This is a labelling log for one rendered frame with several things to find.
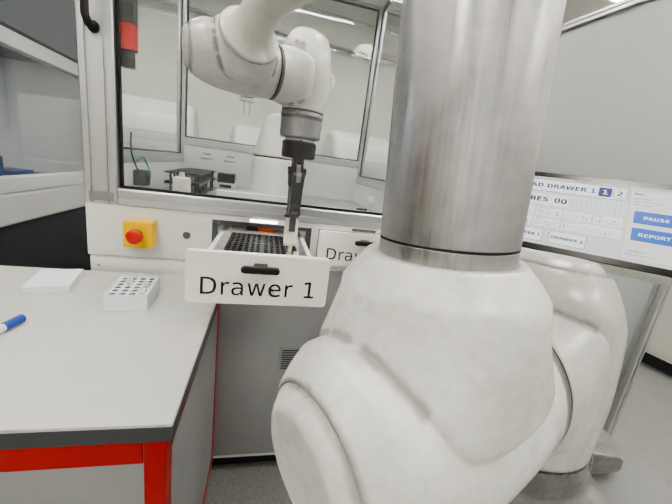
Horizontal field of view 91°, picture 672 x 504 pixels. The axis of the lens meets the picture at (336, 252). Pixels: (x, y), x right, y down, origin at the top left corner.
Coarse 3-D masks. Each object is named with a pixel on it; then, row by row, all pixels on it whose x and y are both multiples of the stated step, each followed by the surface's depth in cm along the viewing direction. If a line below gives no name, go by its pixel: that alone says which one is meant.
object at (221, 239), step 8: (224, 232) 99; (240, 232) 100; (248, 232) 101; (216, 240) 87; (224, 240) 99; (304, 240) 101; (208, 248) 79; (216, 248) 85; (296, 248) 104; (304, 248) 91
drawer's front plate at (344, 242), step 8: (320, 232) 101; (328, 232) 102; (336, 232) 102; (344, 232) 103; (320, 240) 102; (328, 240) 102; (336, 240) 103; (344, 240) 103; (352, 240) 104; (368, 240) 105; (376, 240) 105; (320, 248) 102; (336, 248) 103; (344, 248) 104; (352, 248) 105; (360, 248) 105; (320, 256) 103; (328, 256) 104; (336, 256) 104; (344, 256) 105; (352, 256) 105; (336, 264) 105; (344, 264) 105
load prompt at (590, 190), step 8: (536, 184) 111; (544, 184) 110; (552, 184) 109; (560, 184) 108; (568, 184) 107; (576, 184) 106; (584, 184) 105; (592, 184) 104; (560, 192) 106; (568, 192) 105; (576, 192) 104; (584, 192) 103; (592, 192) 103; (600, 192) 102; (608, 192) 101; (616, 192) 100; (624, 192) 99; (624, 200) 98
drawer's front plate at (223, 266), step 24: (192, 264) 65; (216, 264) 66; (240, 264) 67; (288, 264) 69; (312, 264) 70; (192, 288) 66; (216, 288) 67; (264, 288) 69; (288, 288) 70; (312, 288) 71
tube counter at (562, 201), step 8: (560, 200) 105; (568, 200) 104; (576, 200) 103; (584, 200) 102; (592, 200) 101; (576, 208) 102; (584, 208) 101; (592, 208) 100; (600, 208) 99; (608, 208) 98; (616, 208) 98; (624, 208) 97
